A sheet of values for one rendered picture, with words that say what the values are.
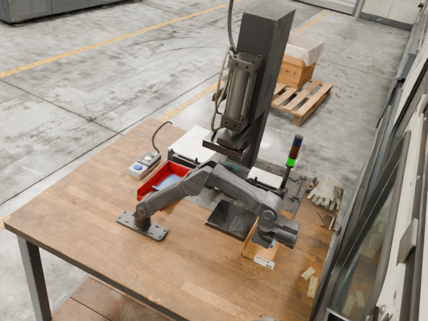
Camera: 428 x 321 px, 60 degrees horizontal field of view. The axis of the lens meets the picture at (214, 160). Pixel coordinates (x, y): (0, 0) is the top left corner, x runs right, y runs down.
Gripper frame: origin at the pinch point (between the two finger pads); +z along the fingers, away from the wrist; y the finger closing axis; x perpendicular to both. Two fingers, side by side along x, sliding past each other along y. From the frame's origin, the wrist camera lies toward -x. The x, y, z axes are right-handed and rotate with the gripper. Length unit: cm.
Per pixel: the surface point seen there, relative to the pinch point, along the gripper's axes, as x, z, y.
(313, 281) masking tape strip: -21.8, 7.1, -5.3
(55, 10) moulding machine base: 456, 277, 247
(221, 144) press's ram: 31.5, 1.9, 27.7
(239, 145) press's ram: 24.4, 1.7, 30.5
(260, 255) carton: -1.2, 7.6, -5.3
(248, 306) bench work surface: -4.9, -3.8, -23.9
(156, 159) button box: 61, 21, 16
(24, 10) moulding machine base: 459, 241, 205
